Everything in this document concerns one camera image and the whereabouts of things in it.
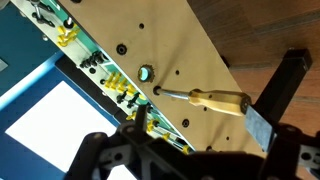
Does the wooden foosball table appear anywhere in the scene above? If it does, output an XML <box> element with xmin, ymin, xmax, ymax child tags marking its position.
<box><xmin>9</xmin><ymin>0</ymin><xmax>268</xmax><ymax>158</ymax></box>

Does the five black players rod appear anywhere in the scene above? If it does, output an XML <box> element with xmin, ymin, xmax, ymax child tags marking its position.
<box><xmin>79</xmin><ymin>49</ymin><xmax>109</xmax><ymax>69</ymax></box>

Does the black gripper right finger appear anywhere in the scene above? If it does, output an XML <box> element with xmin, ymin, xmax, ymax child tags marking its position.
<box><xmin>244</xmin><ymin>105</ymin><xmax>280</xmax><ymax>154</ymax></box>

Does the two yellow players rod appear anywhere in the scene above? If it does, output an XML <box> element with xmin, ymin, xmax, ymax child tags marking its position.
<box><xmin>125</xmin><ymin>111</ymin><xmax>160</xmax><ymax>133</ymax></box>

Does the round ball entry port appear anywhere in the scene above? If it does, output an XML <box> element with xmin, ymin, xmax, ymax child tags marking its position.
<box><xmin>137</xmin><ymin>64</ymin><xmax>156</xmax><ymax>84</ymax></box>

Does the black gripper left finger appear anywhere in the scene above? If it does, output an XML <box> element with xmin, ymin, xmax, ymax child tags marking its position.
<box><xmin>134</xmin><ymin>104</ymin><xmax>149</xmax><ymax>132</ymax></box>

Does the black foosball table leg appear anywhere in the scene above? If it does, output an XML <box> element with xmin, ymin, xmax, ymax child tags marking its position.
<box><xmin>253</xmin><ymin>48</ymin><xmax>314</xmax><ymax>126</ymax></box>

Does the two black players rod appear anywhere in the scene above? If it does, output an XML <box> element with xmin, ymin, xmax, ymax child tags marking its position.
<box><xmin>28</xmin><ymin>0</ymin><xmax>57</xmax><ymax>28</ymax></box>

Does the five yellow players rod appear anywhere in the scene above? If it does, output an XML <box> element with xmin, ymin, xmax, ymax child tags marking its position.
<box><xmin>103</xmin><ymin>71</ymin><xmax>253</xmax><ymax>118</ymax></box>

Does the three yellow players rod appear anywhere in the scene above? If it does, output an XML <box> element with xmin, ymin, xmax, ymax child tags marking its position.
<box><xmin>55</xmin><ymin>18</ymin><xmax>81</xmax><ymax>48</ymax></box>

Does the three black players rod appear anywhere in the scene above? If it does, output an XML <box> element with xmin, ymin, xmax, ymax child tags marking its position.
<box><xmin>115</xmin><ymin>90</ymin><xmax>141</xmax><ymax>109</ymax></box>

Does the yellow goalkeeper rod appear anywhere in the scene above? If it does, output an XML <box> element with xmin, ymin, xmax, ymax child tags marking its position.
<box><xmin>161</xmin><ymin>131</ymin><xmax>192</xmax><ymax>155</ymax></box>

